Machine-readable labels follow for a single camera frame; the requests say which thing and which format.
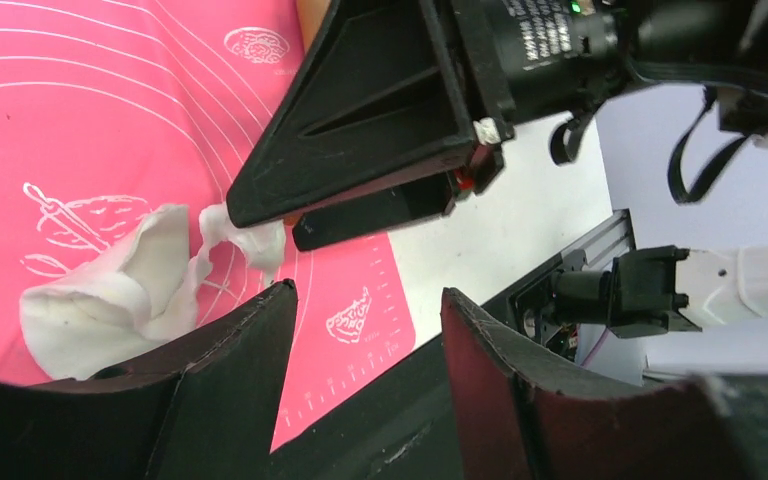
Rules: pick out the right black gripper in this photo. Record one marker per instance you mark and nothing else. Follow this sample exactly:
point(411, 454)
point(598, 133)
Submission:
point(394, 91)

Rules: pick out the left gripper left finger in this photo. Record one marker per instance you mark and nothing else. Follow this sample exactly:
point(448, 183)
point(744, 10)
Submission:
point(203, 406)

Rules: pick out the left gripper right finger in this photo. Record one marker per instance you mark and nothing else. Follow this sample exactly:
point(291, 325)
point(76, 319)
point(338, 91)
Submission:
point(595, 427)

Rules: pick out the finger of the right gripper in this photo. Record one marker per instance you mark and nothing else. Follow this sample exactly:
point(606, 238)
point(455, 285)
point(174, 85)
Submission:
point(417, 201)

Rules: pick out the white dough piece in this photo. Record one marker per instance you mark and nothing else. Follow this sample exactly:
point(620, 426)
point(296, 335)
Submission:
point(139, 294)

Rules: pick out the wooden dough roller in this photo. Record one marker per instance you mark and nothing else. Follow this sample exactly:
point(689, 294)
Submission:
point(310, 14)

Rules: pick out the pink silicone baking mat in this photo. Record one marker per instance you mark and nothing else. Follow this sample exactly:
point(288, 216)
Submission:
point(113, 110)

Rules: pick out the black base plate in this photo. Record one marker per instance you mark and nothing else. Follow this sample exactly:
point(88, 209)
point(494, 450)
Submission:
point(450, 410)

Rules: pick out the aluminium front rail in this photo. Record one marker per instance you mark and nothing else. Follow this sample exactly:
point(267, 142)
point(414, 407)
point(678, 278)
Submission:
point(596, 249)

